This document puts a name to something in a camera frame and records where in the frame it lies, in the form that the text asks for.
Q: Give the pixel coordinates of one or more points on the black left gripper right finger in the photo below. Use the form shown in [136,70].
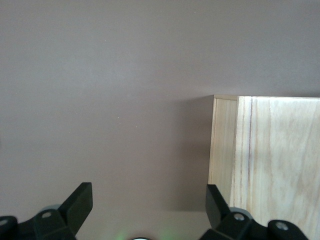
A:
[217,210]

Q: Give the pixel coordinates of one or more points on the brown table cover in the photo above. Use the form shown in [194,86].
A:
[100,75]

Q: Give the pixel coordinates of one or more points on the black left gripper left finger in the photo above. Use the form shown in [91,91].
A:
[75,207]

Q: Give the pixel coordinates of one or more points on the light wooden cabinet box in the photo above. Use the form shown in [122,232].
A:
[282,160]

